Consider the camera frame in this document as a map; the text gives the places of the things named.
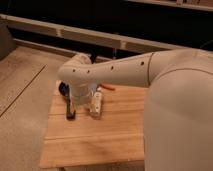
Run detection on grey metal rail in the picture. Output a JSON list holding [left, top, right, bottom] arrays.
[[0, 13, 213, 60]]

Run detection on wooden board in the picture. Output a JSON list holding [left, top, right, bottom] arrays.
[[40, 86, 147, 168]]

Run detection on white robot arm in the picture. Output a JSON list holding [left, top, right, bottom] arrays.
[[58, 49, 213, 171]]

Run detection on black table leg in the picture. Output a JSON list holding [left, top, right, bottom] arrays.
[[90, 53, 98, 64]]

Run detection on white tube bottle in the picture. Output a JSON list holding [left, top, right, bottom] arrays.
[[90, 87, 103, 118]]

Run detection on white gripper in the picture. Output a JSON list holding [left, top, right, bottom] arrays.
[[69, 83, 97, 105]]

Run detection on orange carrot toy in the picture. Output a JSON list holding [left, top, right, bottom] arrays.
[[100, 84, 115, 91]]

